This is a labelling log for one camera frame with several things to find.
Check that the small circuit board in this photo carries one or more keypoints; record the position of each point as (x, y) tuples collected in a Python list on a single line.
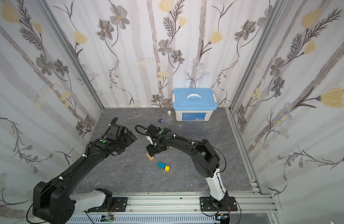
[(107, 218), (223, 218)]

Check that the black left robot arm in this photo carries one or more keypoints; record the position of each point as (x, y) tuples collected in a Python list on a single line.
[(54, 201)]

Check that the glass beaker blue liquid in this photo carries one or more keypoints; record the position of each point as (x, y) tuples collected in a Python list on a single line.
[(160, 117)]

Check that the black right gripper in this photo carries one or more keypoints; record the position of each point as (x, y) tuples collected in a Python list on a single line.
[(153, 150)]

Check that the aluminium front rail frame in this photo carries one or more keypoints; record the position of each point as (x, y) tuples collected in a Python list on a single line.
[(249, 202)]

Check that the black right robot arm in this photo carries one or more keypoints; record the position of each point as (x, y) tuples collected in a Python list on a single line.
[(205, 159)]

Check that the blue lidded storage box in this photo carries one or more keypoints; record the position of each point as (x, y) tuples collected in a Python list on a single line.
[(194, 104)]

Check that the small corked glass bottle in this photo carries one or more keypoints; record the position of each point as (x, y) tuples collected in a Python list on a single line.
[(169, 117)]

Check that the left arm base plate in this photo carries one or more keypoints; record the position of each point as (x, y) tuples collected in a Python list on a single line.
[(118, 203)]

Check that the small yellow cube block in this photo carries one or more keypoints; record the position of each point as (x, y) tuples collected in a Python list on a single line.
[(167, 168)]

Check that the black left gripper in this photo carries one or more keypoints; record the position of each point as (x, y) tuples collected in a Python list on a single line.
[(130, 140)]

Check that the small circuit board right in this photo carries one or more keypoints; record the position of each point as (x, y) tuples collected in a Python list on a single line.
[(223, 218)]

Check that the teal rectangular block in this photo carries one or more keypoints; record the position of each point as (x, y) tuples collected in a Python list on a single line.
[(161, 165)]

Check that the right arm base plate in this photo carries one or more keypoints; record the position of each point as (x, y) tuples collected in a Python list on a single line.
[(209, 204)]

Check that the white perforated cable tray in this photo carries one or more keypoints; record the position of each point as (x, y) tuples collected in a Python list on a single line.
[(145, 219)]

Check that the natural wood rectangular block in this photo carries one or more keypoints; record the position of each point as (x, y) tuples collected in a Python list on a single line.
[(151, 158)]

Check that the small circuit board left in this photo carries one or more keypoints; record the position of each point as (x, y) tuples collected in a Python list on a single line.
[(107, 218)]

